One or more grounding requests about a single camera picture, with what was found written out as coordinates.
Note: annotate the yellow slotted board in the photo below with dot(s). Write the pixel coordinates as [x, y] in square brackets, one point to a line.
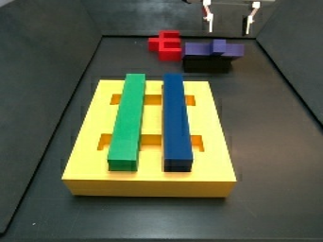
[210, 180]

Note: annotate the blue bar block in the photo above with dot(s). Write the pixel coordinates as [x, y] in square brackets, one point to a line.
[177, 136]

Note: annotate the red E-shaped block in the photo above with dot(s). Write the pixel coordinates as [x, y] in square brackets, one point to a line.
[167, 45]

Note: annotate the purple E-shaped block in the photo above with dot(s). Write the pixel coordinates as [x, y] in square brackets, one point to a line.
[216, 48]

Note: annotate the green bar block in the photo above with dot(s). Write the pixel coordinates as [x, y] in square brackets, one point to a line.
[123, 152]

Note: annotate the black angle fixture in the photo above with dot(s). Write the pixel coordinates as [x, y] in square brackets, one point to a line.
[206, 65]

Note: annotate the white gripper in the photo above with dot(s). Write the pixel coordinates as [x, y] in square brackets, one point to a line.
[209, 14]

